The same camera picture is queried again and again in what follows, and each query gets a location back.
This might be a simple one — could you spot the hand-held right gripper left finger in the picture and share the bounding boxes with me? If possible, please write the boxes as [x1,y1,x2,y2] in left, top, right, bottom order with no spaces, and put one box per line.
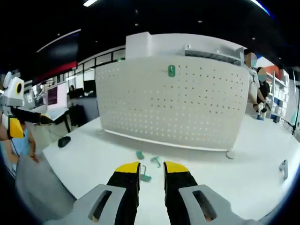
[70,161,141,225]

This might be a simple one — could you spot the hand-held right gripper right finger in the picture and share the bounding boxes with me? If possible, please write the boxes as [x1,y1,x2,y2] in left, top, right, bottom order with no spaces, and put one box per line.
[163,161,237,225]

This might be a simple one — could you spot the white perforated mounting plate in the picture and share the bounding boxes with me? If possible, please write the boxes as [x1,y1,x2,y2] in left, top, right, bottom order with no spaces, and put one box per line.
[95,57,249,160]

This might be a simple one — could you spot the person's left hand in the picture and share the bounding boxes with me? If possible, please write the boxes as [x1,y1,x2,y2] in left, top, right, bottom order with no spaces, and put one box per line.
[0,123,11,142]

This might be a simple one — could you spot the white office desk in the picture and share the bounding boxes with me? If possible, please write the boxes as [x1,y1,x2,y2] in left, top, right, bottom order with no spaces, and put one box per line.
[32,106,71,133]

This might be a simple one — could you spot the pink desk partition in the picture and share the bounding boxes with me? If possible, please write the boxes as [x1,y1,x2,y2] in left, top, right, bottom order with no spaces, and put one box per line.
[46,83,68,108]

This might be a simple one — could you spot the black computer mouse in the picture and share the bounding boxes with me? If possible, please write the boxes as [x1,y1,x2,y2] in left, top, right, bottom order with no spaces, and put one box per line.
[58,135,71,148]

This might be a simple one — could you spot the black office chair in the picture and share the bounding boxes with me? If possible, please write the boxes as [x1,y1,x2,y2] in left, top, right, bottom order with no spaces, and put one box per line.
[70,104,87,127]

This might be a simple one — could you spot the black computer monitor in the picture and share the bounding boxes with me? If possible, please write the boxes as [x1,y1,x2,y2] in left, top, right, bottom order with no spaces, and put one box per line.
[83,80,97,93]

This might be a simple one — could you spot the white handheld controller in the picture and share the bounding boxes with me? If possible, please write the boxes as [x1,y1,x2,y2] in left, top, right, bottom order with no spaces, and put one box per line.
[278,159,289,180]

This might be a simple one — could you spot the white square pillar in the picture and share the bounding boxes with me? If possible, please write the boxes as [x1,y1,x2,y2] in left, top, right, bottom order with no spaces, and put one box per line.
[125,32,153,60]

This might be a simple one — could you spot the black tripod stand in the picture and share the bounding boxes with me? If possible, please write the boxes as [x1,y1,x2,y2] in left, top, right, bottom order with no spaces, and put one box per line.
[281,67,300,136]

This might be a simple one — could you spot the grey metal shelf rack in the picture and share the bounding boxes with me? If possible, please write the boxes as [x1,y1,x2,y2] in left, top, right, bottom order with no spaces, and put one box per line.
[184,44,244,66]

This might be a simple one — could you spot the white storage shelving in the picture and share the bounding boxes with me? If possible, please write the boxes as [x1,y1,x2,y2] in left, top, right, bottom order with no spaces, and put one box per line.
[269,67,293,120]

